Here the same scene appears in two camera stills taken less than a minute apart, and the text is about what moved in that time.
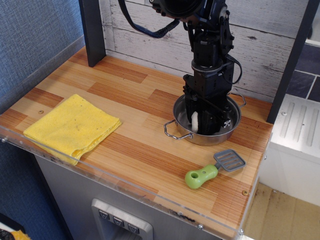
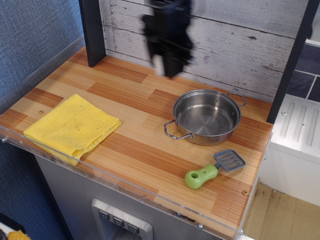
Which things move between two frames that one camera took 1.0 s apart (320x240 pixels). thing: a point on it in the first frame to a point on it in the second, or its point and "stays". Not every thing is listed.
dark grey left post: x=93 y=31 stays
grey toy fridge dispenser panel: x=113 y=223 stays
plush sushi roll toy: x=195 y=122 to x=159 y=65
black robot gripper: x=213 y=88 to x=167 y=35
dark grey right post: x=293 y=59 stays
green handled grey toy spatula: x=230 y=160 stays
